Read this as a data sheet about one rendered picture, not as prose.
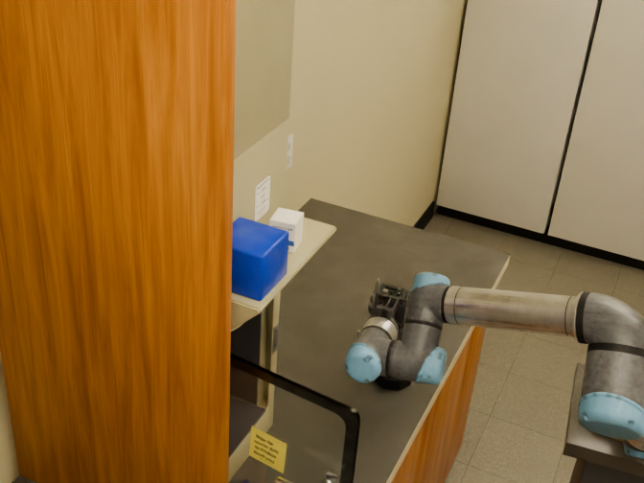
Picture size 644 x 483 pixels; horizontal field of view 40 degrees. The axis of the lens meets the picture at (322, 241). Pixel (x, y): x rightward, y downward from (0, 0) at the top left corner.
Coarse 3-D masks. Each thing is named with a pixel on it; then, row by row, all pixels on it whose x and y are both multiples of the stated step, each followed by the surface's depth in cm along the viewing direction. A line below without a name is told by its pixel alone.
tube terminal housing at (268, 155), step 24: (288, 120) 164; (264, 144) 157; (240, 168) 151; (264, 168) 160; (240, 192) 153; (240, 216) 156; (264, 216) 166; (264, 312) 187; (264, 336) 191; (264, 360) 195
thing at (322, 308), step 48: (336, 240) 277; (384, 240) 279; (432, 240) 281; (288, 288) 252; (336, 288) 254; (288, 336) 233; (336, 336) 234; (336, 384) 218; (432, 384) 220; (384, 432) 204; (384, 480) 191
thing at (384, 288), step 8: (384, 288) 193; (392, 288) 193; (400, 288) 193; (376, 296) 191; (384, 296) 190; (392, 296) 190; (400, 296) 190; (408, 296) 190; (376, 304) 192; (384, 304) 191; (392, 304) 190; (400, 304) 190; (376, 312) 186; (384, 312) 187; (392, 312) 185; (400, 312) 191; (392, 320) 185; (400, 320) 192; (400, 328) 192
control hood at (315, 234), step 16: (304, 224) 171; (320, 224) 171; (304, 240) 166; (320, 240) 166; (288, 256) 160; (304, 256) 161; (288, 272) 156; (272, 288) 151; (240, 304) 147; (256, 304) 147; (240, 320) 149
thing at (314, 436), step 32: (256, 384) 153; (288, 384) 149; (256, 416) 157; (288, 416) 152; (320, 416) 148; (352, 416) 144; (288, 448) 156; (320, 448) 152; (352, 448) 148; (256, 480) 165; (288, 480) 160; (320, 480) 155; (352, 480) 151
